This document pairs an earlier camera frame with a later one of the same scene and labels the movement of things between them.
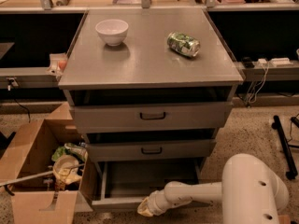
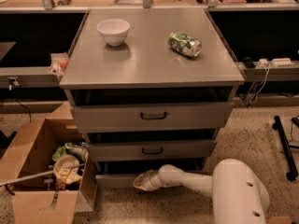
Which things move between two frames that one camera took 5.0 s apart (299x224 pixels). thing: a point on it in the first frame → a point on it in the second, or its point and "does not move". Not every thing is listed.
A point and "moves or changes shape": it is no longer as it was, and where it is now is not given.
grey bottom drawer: x=123 y=185 moves or changes shape
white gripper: x=153 y=200 → x=149 y=180
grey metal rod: x=35 y=175 does not move
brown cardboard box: x=26 y=169 does not move
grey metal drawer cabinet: x=150 y=88 does not move
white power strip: x=281 y=62 does not move
